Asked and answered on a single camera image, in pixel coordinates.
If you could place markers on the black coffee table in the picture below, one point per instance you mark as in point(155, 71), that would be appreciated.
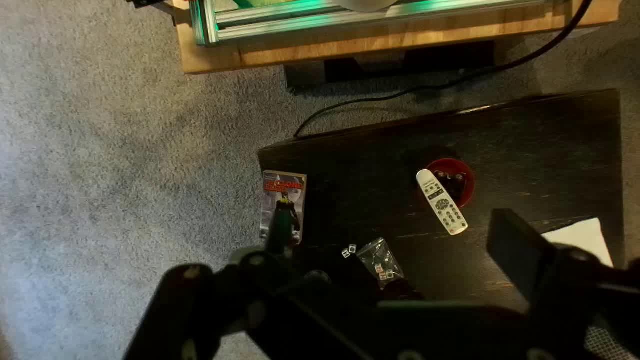
point(554, 161)

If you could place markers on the red round coaster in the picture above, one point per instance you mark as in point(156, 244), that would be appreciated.
point(456, 178)

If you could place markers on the white remote control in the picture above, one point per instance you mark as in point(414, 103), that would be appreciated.
point(440, 202)

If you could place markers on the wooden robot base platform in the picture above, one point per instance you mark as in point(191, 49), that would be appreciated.
point(369, 39)

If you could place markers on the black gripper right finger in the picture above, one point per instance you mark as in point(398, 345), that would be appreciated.
point(559, 277)

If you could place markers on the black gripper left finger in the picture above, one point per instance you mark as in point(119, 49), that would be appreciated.
point(174, 322)

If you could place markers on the white paper sheet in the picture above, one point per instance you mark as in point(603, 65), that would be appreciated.
point(585, 234)

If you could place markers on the dvd case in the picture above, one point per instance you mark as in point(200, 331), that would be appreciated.
point(283, 195)

